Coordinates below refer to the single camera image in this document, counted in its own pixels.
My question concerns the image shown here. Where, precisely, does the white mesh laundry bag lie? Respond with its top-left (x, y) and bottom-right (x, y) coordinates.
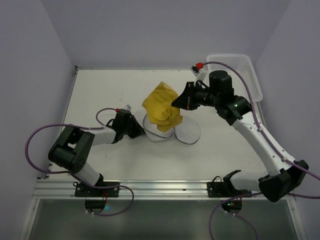
top-left (142, 115), bottom-right (201, 145)

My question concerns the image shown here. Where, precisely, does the yellow bra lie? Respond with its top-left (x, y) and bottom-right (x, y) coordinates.
top-left (142, 81), bottom-right (183, 132)

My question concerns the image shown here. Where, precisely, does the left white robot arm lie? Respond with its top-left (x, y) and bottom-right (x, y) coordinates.
top-left (48, 108), bottom-right (145, 186)

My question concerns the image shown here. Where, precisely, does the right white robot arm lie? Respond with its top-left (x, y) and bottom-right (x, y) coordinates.
top-left (171, 70), bottom-right (309, 202)

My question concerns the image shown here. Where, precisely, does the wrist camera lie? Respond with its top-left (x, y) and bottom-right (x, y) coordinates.
top-left (124, 104), bottom-right (132, 112)
top-left (190, 62), bottom-right (208, 83)

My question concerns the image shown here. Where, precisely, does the aluminium mounting rail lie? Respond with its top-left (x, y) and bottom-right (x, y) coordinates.
top-left (32, 179), bottom-right (296, 201)

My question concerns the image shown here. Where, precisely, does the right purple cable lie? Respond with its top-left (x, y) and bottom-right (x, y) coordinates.
top-left (191, 61), bottom-right (320, 240)

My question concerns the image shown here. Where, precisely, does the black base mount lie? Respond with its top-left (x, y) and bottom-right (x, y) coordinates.
top-left (206, 169), bottom-right (252, 214)
top-left (73, 175), bottom-right (120, 214)

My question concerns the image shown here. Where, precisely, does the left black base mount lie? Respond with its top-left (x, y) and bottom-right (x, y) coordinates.
top-left (73, 175), bottom-right (120, 214)

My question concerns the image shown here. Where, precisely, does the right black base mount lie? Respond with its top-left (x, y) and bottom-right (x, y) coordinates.
top-left (206, 169), bottom-right (252, 214)

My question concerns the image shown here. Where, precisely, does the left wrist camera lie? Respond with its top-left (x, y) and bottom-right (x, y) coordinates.
top-left (124, 104), bottom-right (132, 112)

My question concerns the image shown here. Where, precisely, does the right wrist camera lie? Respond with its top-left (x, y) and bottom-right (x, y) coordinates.
top-left (190, 62), bottom-right (208, 83)

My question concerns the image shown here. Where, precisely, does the white plastic basket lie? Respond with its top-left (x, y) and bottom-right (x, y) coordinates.
top-left (206, 54), bottom-right (263, 103)

